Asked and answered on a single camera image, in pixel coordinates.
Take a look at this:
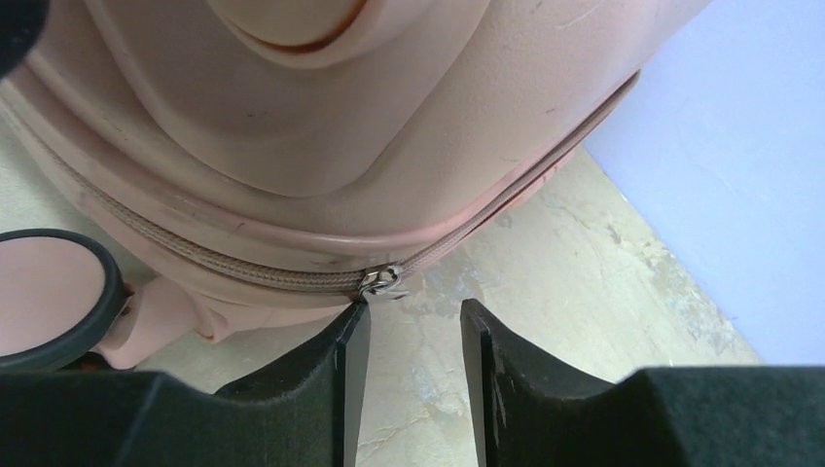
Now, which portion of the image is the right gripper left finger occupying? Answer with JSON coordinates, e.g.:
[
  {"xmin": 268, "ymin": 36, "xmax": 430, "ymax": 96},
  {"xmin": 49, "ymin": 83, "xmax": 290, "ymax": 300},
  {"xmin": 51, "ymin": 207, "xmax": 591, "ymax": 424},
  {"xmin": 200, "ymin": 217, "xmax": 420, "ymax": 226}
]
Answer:
[{"xmin": 1, "ymin": 302, "xmax": 371, "ymax": 466}]

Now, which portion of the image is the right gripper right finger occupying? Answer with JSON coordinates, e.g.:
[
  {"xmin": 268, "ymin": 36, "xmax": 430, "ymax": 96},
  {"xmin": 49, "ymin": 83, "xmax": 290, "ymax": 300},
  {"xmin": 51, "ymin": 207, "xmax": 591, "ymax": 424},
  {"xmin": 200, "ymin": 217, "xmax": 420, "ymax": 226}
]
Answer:
[{"xmin": 460, "ymin": 299, "xmax": 824, "ymax": 466}]

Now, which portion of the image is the pink suitcase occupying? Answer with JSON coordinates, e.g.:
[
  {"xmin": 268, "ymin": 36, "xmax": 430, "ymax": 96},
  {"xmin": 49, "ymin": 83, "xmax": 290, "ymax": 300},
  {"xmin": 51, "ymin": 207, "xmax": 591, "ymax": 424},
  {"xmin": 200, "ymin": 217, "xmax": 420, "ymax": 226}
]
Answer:
[{"xmin": 1, "ymin": 1, "xmax": 704, "ymax": 372}]

